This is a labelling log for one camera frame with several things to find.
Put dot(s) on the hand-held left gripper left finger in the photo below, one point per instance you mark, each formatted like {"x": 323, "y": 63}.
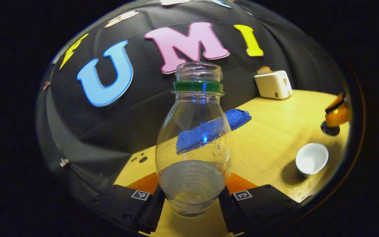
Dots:
{"x": 151, "y": 210}

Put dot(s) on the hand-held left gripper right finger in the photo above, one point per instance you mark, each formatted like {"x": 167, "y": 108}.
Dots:
{"x": 230, "y": 214}

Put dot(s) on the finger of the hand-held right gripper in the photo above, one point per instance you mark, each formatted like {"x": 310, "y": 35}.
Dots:
{"x": 337, "y": 117}

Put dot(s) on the clear plastic water bottle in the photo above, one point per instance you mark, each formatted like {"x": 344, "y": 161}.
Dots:
{"x": 192, "y": 184}

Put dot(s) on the white teacup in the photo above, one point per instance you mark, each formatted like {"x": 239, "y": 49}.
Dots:
{"x": 311, "y": 158}

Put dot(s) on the white toaster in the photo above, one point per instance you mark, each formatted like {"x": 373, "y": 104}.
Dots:
{"x": 271, "y": 85}

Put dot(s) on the toast slice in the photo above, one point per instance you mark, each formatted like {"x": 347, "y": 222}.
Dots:
{"x": 264, "y": 70}

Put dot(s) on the black backdrop cloth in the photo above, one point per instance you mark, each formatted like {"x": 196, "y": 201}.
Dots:
{"x": 110, "y": 131}

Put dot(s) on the blue folded towel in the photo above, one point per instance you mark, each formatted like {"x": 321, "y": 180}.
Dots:
{"x": 239, "y": 118}

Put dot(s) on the silver metal clip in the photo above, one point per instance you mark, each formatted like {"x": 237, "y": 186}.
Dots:
{"x": 63, "y": 162}

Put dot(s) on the copper metal clip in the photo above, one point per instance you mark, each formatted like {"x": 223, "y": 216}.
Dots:
{"x": 46, "y": 85}

